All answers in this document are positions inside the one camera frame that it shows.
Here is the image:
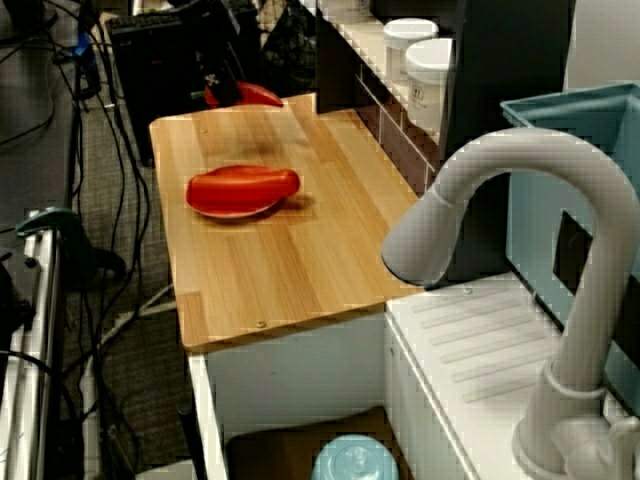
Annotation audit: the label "teal plastic bin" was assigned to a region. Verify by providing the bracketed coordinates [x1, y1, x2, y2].
[500, 83, 640, 416]

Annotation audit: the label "red toy chili pepper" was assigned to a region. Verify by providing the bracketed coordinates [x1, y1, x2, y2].
[191, 80, 284, 110]

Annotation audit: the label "grey toy faucet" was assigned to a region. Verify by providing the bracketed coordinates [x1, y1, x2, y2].
[380, 128, 637, 476]

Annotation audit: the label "black tiled backsplash shelf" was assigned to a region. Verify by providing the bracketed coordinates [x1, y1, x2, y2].
[314, 0, 576, 289]

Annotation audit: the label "white floor cable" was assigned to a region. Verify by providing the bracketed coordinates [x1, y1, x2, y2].
[102, 283, 176, 346]

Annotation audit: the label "green clamp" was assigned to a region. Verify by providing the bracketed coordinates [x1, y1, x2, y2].
[14, 206, 99, 291]

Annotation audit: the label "red round plate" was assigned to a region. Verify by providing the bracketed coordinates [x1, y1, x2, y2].
[185, 164, 289, 220]

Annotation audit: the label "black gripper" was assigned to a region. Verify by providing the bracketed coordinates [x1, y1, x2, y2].
[180, 0, 242, 108]

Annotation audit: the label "blue cable connector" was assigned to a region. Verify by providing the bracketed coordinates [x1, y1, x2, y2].
[73, 30, 97, 69]

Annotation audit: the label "white labelled plastic jar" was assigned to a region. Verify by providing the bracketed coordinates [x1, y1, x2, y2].
[405, 38, 457, 135]
[383, 18, 440, 84]

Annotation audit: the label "light blue bowl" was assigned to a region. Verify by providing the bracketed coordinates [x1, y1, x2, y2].
[310, 433, 400, 480]

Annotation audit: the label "white toy sink unit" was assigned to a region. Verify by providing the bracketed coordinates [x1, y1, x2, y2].
[187, 272, 640, 480]

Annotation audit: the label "black wire mesh basket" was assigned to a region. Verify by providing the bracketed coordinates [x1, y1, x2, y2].
[260, 4, 319, 97]

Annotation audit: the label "grey faucet handle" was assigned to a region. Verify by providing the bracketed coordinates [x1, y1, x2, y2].
[564, 415, 640, 480]

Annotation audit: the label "red toy sausage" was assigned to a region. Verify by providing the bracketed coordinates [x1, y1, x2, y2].
[185, 167, 301, 214]

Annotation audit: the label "aluminium frame rail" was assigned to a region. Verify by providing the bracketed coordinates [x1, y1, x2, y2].
[0, 209, 64, 480]

